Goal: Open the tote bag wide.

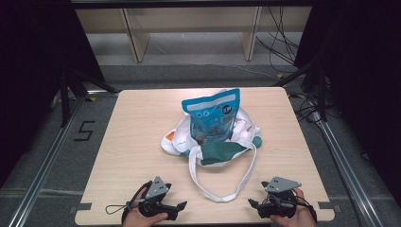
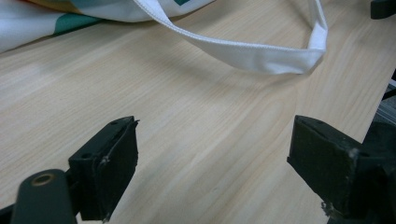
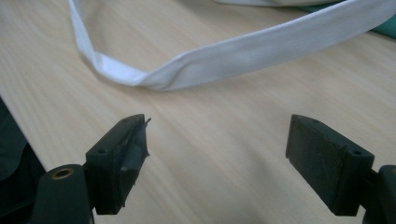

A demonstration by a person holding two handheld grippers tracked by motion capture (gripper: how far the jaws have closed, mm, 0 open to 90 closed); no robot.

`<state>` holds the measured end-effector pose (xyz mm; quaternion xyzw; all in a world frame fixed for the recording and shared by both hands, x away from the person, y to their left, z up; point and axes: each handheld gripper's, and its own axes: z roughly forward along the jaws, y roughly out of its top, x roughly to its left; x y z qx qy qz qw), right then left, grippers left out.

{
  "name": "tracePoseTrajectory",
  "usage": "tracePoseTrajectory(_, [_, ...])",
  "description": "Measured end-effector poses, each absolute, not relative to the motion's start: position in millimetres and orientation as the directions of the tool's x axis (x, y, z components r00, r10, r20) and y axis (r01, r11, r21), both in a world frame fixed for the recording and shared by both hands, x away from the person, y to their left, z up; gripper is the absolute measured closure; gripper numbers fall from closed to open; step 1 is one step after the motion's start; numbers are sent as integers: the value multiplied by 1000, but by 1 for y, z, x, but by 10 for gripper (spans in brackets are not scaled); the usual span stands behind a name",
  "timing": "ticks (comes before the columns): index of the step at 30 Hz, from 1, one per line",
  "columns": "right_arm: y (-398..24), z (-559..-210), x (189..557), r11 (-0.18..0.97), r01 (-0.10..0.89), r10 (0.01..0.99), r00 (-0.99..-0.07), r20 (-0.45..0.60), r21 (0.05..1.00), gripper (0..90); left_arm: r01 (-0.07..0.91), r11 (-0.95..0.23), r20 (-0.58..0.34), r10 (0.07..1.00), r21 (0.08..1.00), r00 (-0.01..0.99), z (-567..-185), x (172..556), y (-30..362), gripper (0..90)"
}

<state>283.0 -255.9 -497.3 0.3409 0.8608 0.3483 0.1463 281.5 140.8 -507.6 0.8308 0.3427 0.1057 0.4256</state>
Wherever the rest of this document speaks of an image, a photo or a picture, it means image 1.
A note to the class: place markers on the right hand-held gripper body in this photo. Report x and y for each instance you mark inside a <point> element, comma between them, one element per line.
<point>282,184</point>

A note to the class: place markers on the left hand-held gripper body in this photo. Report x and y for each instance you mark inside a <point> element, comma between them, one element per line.
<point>156,189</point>

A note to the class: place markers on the white tote bag coloured blobs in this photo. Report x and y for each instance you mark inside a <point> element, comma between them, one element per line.
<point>220,151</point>

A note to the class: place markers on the blue snack pouch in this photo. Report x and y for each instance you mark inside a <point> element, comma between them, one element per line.
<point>212,116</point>

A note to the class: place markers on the person's left hand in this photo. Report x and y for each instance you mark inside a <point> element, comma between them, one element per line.
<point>142,220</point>

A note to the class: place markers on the person's right hand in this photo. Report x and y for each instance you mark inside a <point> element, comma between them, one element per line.
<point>299,217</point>

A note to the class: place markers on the grey tape strip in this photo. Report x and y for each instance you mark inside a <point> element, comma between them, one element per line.
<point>81,207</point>
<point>330,206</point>

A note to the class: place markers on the black metal stand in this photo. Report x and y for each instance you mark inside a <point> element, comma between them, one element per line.
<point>66,101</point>
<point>321,94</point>

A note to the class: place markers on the yellow tape piece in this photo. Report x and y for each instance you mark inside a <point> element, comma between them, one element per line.
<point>91,99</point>
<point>280,76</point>

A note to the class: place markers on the black curtain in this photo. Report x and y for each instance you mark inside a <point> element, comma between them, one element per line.
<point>34,78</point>
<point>362,78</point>

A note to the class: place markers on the aluminium floor rail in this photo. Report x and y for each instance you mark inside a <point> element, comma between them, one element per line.
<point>346,167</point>
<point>47,164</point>

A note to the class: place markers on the light wooden bench frame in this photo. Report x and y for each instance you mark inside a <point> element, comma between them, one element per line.
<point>138,38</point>

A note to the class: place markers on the black overhead frame bar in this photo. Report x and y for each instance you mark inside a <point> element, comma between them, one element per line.
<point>189,3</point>

